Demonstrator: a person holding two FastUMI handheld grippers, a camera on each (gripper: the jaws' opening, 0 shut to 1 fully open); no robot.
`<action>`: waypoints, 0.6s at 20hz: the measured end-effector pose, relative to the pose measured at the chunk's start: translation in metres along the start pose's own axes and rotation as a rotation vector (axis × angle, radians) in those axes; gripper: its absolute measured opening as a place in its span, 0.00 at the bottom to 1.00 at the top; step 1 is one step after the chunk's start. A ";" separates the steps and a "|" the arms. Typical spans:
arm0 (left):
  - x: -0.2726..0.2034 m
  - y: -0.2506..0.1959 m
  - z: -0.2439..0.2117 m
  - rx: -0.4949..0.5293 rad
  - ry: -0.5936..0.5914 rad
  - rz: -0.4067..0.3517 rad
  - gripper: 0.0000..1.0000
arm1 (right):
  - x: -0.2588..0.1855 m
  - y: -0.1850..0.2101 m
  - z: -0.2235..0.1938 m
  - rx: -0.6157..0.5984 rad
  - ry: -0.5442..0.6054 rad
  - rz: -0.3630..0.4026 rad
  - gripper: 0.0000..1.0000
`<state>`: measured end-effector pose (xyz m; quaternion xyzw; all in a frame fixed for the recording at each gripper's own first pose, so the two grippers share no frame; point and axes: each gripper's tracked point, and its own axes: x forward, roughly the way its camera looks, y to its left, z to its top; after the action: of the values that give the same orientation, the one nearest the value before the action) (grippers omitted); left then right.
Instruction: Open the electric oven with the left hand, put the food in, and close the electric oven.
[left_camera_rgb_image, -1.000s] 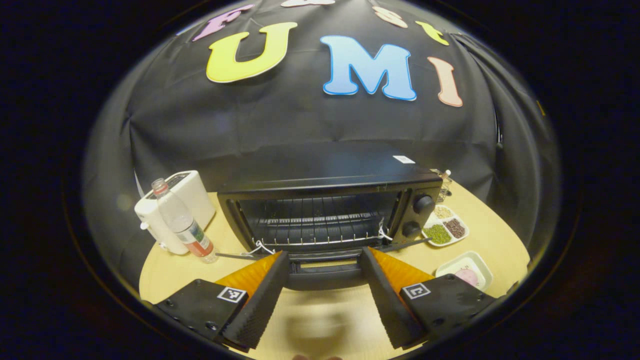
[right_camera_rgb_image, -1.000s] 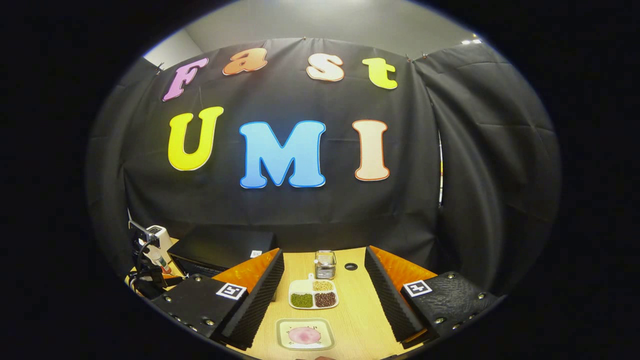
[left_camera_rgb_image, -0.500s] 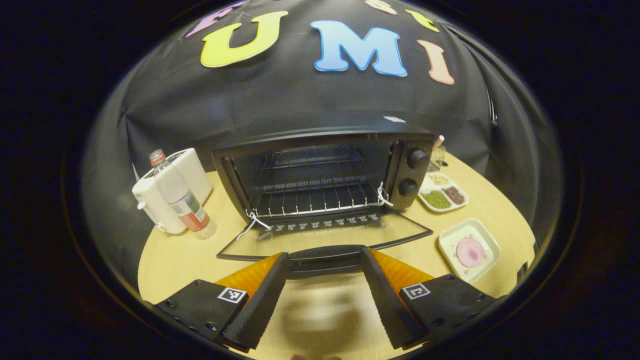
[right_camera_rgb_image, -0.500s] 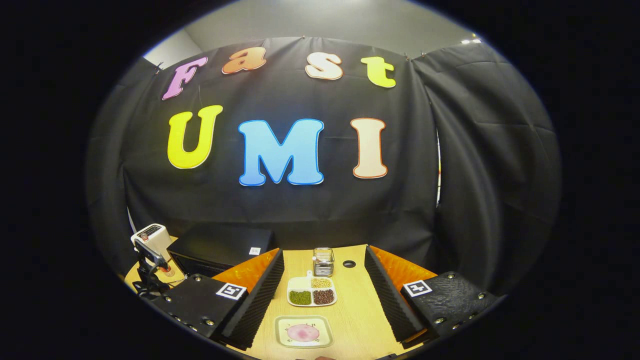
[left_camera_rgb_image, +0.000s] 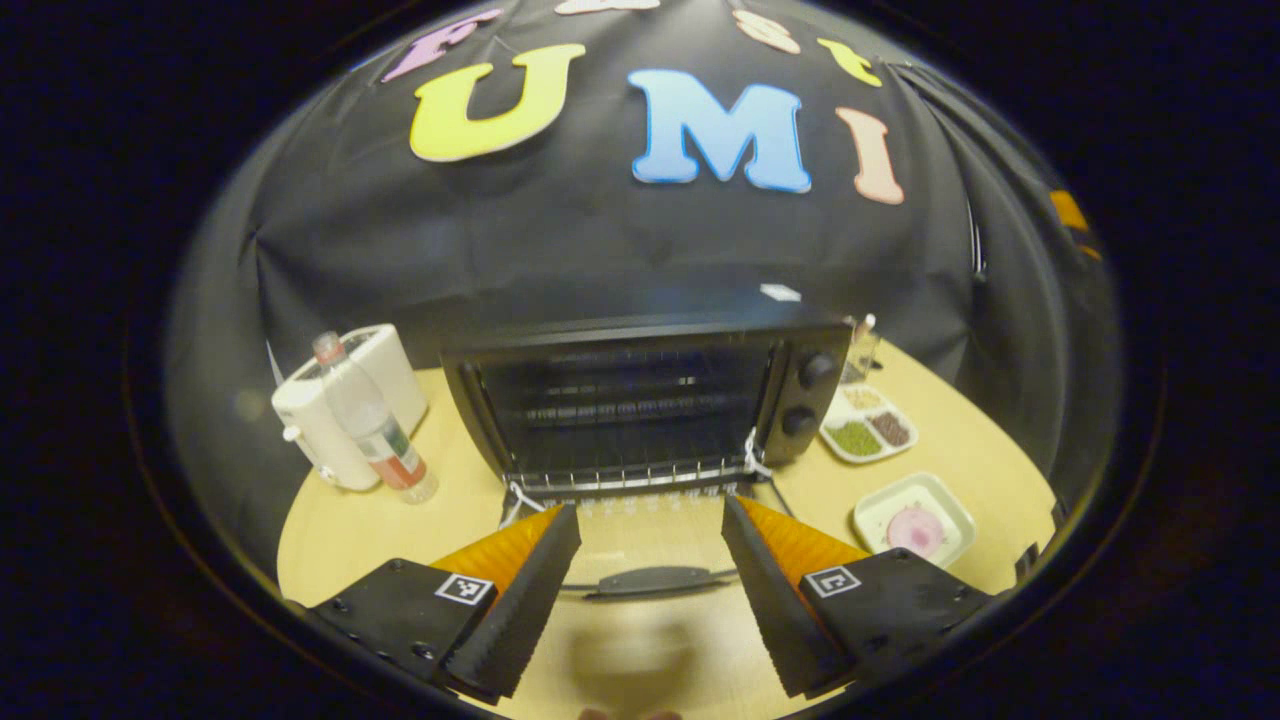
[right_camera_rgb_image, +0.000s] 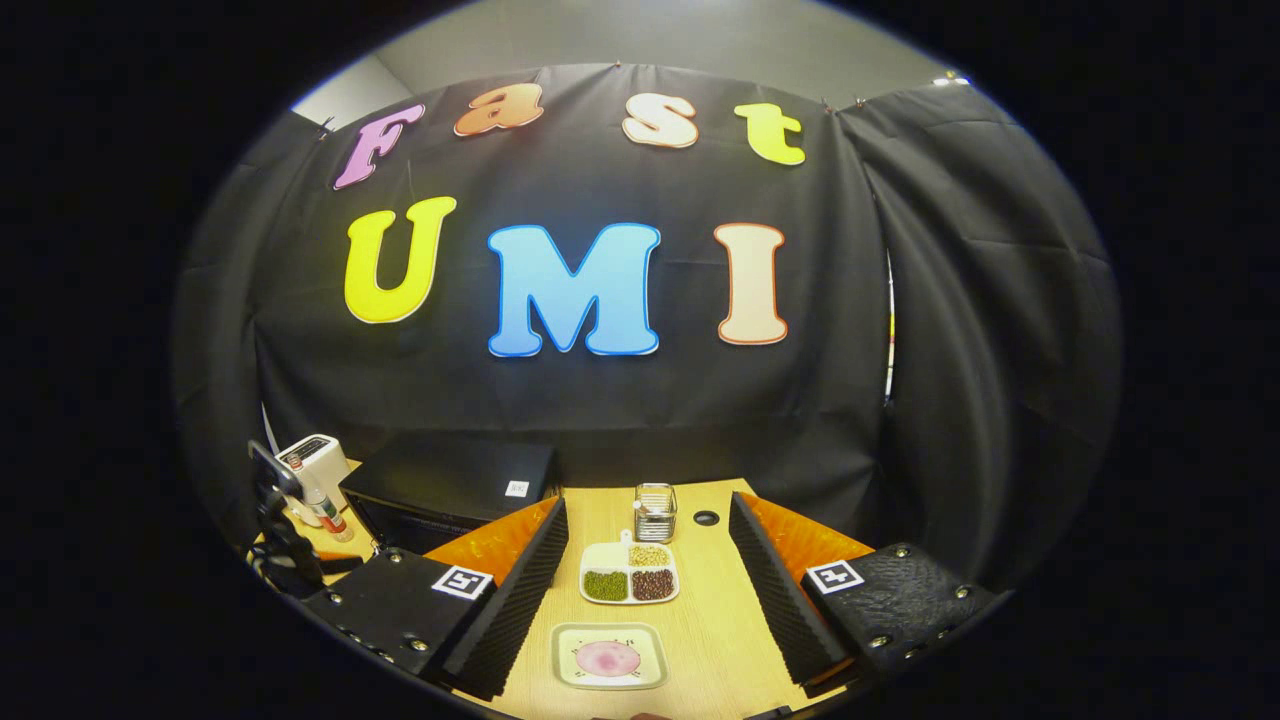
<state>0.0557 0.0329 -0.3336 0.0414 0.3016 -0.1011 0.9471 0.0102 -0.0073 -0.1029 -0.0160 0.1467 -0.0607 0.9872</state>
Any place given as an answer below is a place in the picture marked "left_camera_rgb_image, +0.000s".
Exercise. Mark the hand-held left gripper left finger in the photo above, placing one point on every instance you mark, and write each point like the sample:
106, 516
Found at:
525, 610

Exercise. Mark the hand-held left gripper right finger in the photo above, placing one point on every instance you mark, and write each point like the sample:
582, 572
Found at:
775, 610

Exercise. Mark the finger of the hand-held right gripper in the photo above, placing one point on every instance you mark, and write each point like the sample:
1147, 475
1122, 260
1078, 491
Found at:
1068, 210

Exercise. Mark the pink round food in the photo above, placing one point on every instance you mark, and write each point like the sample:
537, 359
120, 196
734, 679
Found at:
915, 532

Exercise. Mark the white square food plate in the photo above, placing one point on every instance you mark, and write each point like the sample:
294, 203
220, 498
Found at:
950, 505

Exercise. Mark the black electric oven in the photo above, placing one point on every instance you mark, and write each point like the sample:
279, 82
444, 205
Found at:
640, 335

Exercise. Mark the black oven knob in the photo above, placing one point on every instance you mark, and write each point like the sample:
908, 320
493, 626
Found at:
798, 421
815, 370

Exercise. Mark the green beans pile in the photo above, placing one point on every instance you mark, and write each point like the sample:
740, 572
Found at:
856, 438

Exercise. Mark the white divided plate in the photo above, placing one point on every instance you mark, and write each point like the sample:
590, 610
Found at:
838, 410

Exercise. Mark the dark red beans pile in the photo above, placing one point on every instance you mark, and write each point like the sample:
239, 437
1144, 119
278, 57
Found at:
890, 429

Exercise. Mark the tan beans pile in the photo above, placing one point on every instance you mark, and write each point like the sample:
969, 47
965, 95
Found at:
863, 398

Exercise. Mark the clear plastic water bottle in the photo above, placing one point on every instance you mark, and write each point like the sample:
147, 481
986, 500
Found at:
370, 420

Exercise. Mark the clear glass holder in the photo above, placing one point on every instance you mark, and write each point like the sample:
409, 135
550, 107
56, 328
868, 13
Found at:
860, 350

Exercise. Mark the white toaster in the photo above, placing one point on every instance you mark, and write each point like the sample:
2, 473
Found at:
300, 430

